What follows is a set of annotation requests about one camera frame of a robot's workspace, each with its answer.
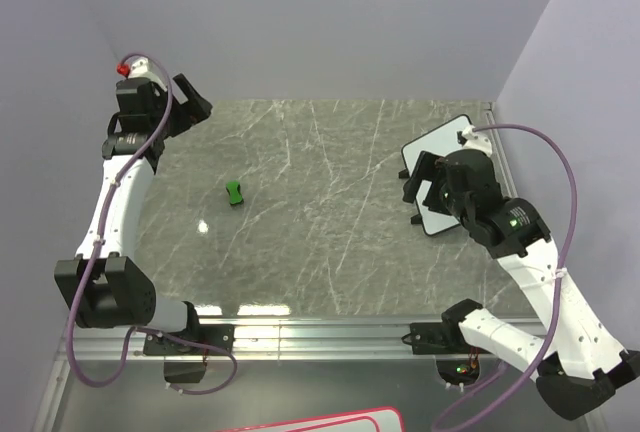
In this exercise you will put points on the green whiteboard eraser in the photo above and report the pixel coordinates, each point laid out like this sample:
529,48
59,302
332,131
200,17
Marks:
234,191

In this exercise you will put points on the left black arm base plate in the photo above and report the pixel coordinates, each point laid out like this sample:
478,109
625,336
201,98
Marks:
217,335

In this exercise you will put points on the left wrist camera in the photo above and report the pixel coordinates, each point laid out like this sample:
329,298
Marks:
142,67

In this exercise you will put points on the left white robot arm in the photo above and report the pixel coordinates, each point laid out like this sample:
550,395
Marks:
101,284

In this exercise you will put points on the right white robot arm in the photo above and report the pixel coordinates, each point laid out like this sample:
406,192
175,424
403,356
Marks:
583,365

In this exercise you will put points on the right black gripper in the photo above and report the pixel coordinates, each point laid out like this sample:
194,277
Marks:
424,169

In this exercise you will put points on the aluminium mounting rail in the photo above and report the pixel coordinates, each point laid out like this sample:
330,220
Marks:
282,338

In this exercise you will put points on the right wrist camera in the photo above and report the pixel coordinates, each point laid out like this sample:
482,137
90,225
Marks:
470,139

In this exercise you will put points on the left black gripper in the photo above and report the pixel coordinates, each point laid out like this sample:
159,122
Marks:
197,109

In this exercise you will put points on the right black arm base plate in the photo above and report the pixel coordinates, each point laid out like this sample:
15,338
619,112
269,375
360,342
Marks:
431,338

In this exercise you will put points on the pink bordered white sign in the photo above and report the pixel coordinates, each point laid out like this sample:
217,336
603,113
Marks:
378,419

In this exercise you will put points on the small white whiteboard with stand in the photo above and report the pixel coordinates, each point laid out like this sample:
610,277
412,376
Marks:
441,141

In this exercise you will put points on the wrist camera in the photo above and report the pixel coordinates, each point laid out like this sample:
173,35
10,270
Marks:
142,67
470,139

